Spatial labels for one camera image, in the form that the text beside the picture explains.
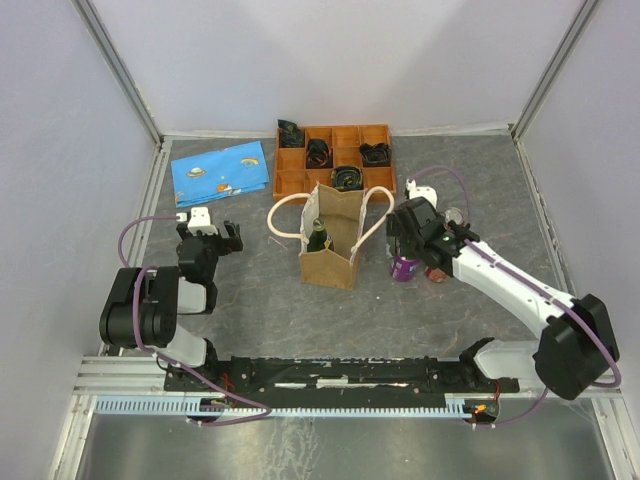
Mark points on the black rolled sock right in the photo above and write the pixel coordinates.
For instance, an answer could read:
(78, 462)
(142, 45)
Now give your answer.
(377, 155)

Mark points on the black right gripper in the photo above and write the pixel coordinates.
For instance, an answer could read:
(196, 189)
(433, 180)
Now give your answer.
(393, 228)

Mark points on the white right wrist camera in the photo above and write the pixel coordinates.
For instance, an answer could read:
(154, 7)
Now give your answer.
(413, 190)

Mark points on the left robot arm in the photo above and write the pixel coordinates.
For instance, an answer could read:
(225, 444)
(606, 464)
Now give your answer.
(143, 312)

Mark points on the wooden compartment tray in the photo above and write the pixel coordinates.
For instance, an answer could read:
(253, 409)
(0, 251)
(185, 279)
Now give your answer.
(292, 176)

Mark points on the dark rolled sock front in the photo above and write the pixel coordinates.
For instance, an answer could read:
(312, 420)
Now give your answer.
(347, 178)

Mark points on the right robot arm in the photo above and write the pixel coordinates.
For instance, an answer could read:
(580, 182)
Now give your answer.
(576, 347)

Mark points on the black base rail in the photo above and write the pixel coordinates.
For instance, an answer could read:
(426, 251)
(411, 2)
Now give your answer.
(285, 382)

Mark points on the blue space-print cloth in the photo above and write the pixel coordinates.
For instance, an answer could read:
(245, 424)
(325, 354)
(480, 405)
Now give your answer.
(235, 170)

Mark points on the dark rolled sock top-left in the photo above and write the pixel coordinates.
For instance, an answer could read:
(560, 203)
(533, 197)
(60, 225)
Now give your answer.
(290, 134)

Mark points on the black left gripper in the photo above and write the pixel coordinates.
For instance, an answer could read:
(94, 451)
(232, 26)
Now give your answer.
(228, 245)

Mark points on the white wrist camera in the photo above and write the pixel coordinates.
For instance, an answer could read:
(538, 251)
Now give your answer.
(200, 222)
(413, 190)

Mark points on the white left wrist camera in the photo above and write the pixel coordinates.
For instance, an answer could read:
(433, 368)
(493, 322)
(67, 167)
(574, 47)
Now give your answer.
(200, 222)

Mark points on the green glass bottle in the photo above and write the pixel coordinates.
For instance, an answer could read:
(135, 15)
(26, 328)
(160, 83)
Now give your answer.
(319, 239)

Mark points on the purple soda can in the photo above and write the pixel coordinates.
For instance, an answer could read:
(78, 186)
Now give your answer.
(403, 269)
(455, 215)

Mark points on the red soda can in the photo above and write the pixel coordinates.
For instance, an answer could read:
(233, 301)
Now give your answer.
(436, 275)

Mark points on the dark rolled sock middle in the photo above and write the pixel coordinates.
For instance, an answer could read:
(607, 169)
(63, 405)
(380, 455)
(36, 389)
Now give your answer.
(318, 154)

